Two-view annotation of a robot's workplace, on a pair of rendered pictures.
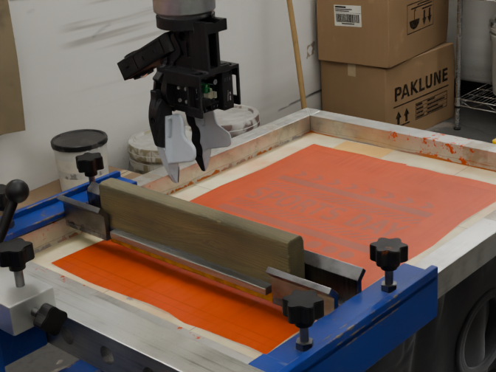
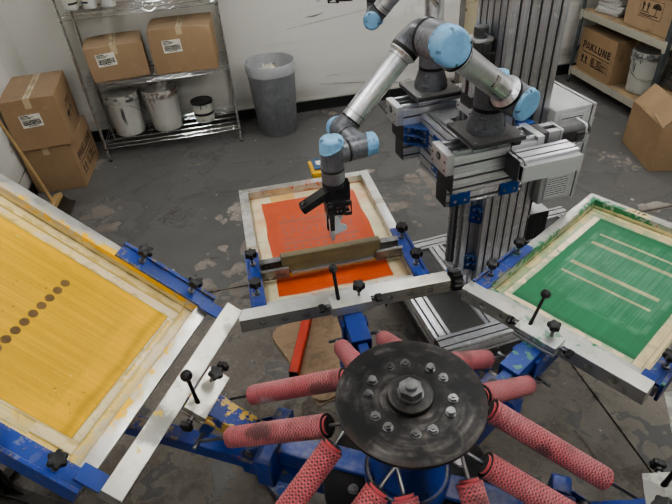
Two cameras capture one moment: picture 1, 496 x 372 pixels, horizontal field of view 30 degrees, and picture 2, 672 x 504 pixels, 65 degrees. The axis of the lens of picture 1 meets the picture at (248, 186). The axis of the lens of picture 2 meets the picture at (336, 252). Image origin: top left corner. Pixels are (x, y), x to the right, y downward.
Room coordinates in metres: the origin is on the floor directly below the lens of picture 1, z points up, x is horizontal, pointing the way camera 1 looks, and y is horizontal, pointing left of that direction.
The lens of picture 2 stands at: (0.24, 1.24, 2.18)
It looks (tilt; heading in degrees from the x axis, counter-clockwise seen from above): 38 degrees down; 307
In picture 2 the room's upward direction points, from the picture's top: 4 degrees counter-clockwise
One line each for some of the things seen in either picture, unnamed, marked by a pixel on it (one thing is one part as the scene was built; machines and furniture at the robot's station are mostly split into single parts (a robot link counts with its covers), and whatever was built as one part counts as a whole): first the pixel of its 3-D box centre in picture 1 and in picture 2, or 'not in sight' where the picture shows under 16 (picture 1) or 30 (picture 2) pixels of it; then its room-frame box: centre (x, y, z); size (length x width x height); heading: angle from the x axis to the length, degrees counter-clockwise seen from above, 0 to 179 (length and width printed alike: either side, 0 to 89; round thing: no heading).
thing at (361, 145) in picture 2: not in sight; (357, 144); (1.08, -0.04, 1.41); 0.11 x 0.11 x 0.08; 61
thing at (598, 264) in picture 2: not in sight; (600, 276); (0.31, -0.22, 1.05); 1.08 x 0.61 x 0.23; 76
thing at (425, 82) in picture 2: not in sight; (431, 75); (1.26, -0.95, 1.31); 0.15 x 0.15 x 0.10
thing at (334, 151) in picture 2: not in sight; (332, 153); (1.11, 0.06, 1.42); 0.09 x 0.08 x 0.11; 61
